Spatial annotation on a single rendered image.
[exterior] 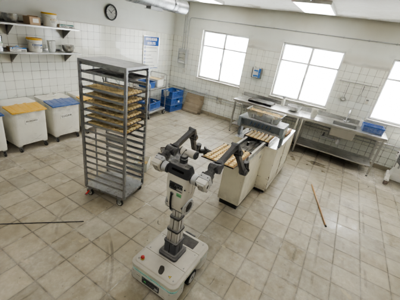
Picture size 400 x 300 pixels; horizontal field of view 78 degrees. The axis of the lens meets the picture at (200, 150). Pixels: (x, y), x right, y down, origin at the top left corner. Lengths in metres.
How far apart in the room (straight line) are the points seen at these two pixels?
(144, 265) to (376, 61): 5.97
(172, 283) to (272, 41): 5.93
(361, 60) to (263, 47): 2.20
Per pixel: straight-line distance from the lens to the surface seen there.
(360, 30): 6.73
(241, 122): 4.04
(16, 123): 4.96
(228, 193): 3.68
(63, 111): 5.28
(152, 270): 2.55
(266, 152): 3.98
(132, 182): 3.81
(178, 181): 2.06
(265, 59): 7.00
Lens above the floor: 2.25
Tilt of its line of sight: 25 degrees down
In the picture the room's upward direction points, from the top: 9 degrees clockwise
